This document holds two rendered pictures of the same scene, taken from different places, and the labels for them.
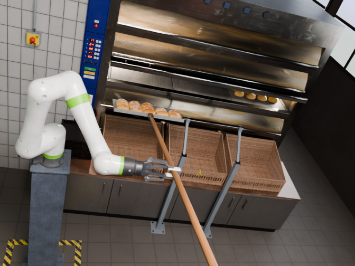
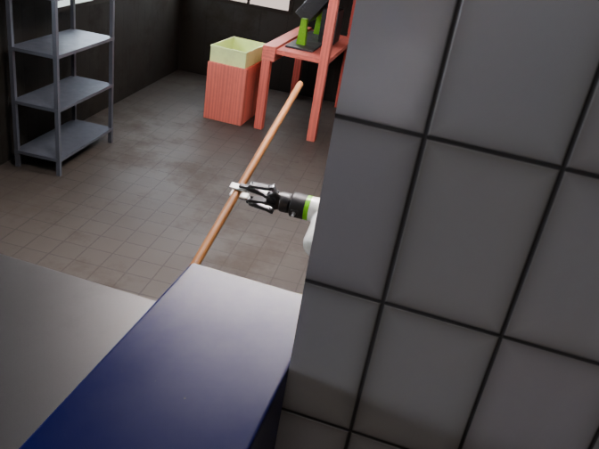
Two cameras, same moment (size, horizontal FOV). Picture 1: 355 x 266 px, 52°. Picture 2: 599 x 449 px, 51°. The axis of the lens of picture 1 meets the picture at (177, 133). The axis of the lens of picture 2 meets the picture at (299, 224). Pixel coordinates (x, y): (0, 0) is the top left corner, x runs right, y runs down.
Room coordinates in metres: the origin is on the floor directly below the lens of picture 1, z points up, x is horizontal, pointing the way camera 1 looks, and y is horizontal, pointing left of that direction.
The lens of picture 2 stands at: (3.15, 1.19, 2.54)
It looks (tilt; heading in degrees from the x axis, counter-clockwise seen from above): 27 degrees down; 209
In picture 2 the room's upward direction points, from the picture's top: 10 degrees clockwise
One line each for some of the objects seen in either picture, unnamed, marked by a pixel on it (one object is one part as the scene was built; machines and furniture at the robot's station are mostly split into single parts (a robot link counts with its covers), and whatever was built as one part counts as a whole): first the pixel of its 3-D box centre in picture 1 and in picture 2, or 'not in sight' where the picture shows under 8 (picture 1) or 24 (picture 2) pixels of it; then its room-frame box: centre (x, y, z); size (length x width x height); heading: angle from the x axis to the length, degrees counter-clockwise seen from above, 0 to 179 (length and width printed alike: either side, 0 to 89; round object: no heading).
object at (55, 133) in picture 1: (51, 140); not in sight; (1.56, 0.67, 1.36); 0.16 x 0.13 x 0.19; 154
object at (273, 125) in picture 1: (198, 112); not in sight; (2.97, -0.13, 1.02); 1.79 x 0.11 x 0.19; 107
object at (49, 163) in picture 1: (41, 155); not in sight; (1.55, 0.72, 1.23); 0.26 x 0.15 x 0.06; 111
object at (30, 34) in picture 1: (34, 37); not in sight; (2.50, 1.29, 1.46); 0.10 x 0.07 x 0.10; 107
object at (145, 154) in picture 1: (132, 145); not in sight; (2.55, 0.35, 0.72); 0.56 x 0.49 x 0.28; 108
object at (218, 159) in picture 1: (195, 154); not in sight; (2.72, -0.22, 0.72); 0.56 x 0.49 x 0.28; 106
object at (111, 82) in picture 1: (203, 98); not in sight; (3.00, -0.13, 1.16); 1.80 x 0.06 x 0.04; 107
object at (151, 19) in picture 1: (226, 36); not in sight; (2.97, -0.13, 1.80); 1.79 x 0.11 x 0.19; 107
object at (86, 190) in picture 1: (171, 186); not in sight; (2.67, -0.11, 0.29); 2.42 x 0.56 x 0.58; 107
